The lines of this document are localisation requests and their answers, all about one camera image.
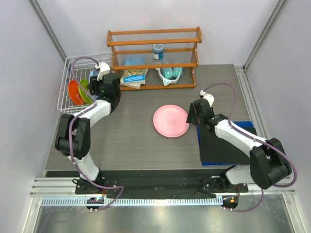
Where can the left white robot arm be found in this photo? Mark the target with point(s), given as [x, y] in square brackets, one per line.
[73, 138]

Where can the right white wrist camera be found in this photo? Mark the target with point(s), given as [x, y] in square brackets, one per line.
[207, 96]

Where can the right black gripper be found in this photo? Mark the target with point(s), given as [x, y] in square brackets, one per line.
[191, 118]

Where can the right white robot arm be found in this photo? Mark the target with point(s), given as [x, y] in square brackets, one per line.
[252, 159]

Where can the white slotted cable duct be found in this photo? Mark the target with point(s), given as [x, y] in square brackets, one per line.
[95, 201]

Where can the black cloth mat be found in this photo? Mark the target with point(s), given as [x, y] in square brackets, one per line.
[218, 150]

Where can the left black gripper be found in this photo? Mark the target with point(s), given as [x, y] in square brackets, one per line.
[93, 88]

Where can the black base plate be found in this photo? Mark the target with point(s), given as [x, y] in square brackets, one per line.
[205, 181]

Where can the light blue plate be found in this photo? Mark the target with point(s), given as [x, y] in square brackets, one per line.
[93, 76]

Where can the orange plate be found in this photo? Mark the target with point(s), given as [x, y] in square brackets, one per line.
[74, 93]

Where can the clear bottle blue cap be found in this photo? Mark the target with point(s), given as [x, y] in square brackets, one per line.
[158, 54]

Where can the colourful paperback book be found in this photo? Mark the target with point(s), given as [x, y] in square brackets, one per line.
[134, 76]

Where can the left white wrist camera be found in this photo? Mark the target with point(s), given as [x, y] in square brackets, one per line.
[103, 69]

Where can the lower paperback book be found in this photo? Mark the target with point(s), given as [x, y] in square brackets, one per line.
[132, 85]

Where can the pink plate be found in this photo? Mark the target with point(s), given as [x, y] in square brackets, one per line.
[170, 121]

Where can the green plate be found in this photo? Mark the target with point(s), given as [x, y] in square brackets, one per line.
[83, 90]

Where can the orange wooden shelf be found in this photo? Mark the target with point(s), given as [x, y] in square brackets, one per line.
[180, 49]

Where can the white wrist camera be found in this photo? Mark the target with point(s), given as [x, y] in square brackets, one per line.
[207, 96]
[103, 69]

